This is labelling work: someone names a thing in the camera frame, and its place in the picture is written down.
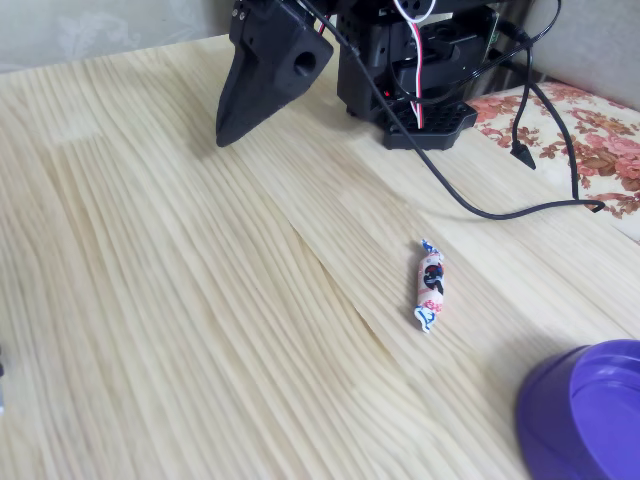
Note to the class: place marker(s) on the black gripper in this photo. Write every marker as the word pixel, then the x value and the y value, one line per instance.
pixel 272 62

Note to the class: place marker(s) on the white candy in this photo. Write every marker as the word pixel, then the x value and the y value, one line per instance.
pixel 430 285

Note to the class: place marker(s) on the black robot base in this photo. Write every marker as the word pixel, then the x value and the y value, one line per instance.
pixel 365 80

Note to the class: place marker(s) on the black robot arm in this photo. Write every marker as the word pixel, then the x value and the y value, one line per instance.
pixel 412 6

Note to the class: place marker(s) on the purple plastic bowl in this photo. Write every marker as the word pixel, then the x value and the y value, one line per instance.
pixel 550 410

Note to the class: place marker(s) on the floral patterned cloth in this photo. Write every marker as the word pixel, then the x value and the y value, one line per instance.
pixel 610 145

